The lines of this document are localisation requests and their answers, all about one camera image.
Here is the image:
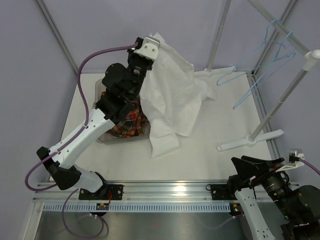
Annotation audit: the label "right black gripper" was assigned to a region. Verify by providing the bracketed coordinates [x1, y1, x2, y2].
[231, 154, 299, 219]

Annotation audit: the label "white shirt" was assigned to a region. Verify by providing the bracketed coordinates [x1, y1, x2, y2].
[139, 33, 217, 158]

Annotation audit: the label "red plaid shirt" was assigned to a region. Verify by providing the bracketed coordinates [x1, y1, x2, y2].
[106, 98, 149, 138]

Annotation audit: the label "light blue wire hanger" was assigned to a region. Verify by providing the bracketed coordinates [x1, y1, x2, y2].
[216, 18, 286, 86]

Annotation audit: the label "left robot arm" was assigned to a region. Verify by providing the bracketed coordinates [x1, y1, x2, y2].
[37, 44, 159, 200]

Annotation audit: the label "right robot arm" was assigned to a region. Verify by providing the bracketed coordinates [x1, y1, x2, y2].
[226, 155, 320, 240]

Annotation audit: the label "grey translucent plastic bin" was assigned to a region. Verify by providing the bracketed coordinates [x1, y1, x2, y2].
[93, 77, 152, 145]

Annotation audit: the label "white clothes rack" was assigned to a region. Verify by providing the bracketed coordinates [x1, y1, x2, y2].
[194, 0, 320, 152]

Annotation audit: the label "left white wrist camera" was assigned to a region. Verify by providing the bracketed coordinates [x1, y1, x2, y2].
[134, 36, 160, 61]

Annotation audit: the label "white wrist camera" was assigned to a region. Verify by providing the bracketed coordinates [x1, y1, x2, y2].
[134, 36, 160, 61]
[275, 148, 305, 173]

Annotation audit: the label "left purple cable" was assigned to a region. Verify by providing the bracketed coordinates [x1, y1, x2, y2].
[24, 42, 141, 238]

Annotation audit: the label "purple cable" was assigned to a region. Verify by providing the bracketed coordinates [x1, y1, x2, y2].
[24, 42, 141, 238]
[199, 159, 320, 230]

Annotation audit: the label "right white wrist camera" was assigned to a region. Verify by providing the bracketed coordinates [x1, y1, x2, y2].
[275, 148, 305, 173]

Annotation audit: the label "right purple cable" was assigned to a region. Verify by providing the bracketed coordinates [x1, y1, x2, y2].
[199, 159, 320, 230]

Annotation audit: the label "left aluminium frame post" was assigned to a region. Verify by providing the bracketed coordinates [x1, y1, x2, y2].
[33, 0, 78, 75]

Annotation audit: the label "aluminium frame post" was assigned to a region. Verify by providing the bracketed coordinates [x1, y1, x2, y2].
[33, 0, 78, 75]
[252, 0, 299, 77]

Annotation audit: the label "right aluminium frame post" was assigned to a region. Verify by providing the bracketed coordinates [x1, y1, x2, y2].
[252, 0, 299, 77]

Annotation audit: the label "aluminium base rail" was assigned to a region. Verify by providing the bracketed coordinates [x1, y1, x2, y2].
[32, 181, 300, 204]

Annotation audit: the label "white slotted cable duct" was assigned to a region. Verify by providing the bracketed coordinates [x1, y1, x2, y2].
[43, 202, 231, 213]

